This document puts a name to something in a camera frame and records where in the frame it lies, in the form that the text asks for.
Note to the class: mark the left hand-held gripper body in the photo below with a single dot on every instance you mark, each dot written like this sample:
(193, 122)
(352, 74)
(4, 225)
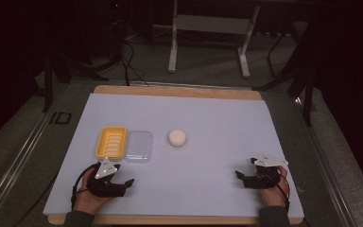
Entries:
(107, 186)

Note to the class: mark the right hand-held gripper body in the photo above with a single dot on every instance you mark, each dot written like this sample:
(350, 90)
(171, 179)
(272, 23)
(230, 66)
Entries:
(266, 178)

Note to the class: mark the yellow soap dish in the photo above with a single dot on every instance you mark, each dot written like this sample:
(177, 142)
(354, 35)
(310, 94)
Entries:
(111, 142)

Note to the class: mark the clear plastic container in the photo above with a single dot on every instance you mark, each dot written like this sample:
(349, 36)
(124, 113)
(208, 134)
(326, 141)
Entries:
(138, 146)

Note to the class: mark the round white soap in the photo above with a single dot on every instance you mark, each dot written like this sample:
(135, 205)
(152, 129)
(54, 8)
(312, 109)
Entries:
(177, 137)

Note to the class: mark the person's right hand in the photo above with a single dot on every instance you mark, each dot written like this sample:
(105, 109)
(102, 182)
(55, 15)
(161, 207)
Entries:
(274, 195)

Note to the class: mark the person's left hand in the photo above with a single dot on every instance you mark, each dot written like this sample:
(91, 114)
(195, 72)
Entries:
(88, 200)

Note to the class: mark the white foam mat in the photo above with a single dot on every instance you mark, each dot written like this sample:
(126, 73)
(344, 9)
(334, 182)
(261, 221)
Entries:
(208, 176)

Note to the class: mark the black metal stand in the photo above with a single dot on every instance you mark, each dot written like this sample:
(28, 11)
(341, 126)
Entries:
(48, 78)
(307, 91)

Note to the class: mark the wooden table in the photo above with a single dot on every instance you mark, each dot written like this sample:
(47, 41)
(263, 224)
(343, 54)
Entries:
(176, 91)

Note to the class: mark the white metal stand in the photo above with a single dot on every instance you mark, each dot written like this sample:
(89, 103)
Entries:
(212, 24)

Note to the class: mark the metal floor rail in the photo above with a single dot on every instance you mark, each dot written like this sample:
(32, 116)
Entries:
(15, 157)
(327, 176)

